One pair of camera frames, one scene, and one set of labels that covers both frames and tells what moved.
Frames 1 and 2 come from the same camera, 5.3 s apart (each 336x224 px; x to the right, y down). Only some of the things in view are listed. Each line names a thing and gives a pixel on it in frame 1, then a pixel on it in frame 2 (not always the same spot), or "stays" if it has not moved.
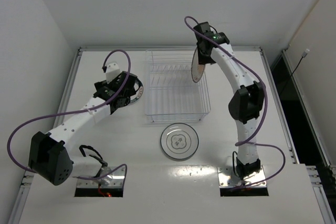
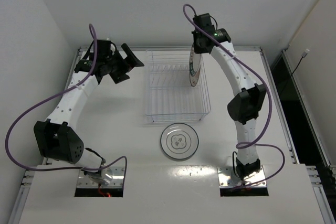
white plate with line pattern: [179, 141] stays
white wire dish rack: [170, 93] stays
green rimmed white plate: [138, 95] to [195, 66]
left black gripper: [130, 83] to [122, 64]
